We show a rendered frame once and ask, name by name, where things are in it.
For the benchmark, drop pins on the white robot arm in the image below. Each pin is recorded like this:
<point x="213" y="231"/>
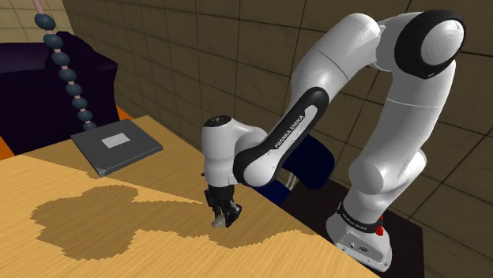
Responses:
<point x="408" y="127"/>

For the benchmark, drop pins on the pink pole with dark beads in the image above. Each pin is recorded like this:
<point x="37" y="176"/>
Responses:
<point x="67" y="74"/>

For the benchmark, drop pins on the small whitish object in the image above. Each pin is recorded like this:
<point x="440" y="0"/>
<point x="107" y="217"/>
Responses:
<point x="218" y="223"/>

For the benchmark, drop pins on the dark blue chair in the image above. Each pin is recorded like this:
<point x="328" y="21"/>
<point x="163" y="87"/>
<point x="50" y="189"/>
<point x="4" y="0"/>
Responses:
<point x="312" y="165"/>

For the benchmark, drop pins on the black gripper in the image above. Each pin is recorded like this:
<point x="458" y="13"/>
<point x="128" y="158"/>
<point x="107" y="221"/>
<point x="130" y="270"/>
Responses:
<point x="220" y="193"/>

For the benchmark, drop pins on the grey flat book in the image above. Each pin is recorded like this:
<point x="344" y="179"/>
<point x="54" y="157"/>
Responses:
<point x="127" y="152"/>

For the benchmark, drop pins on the dark robot stand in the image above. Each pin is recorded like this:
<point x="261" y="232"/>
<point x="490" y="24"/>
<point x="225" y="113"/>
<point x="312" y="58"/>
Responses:
<point x="400" y="238"/>

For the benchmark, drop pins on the dark purple sofa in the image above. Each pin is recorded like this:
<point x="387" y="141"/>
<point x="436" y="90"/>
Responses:
<point x="27" y="96"/>

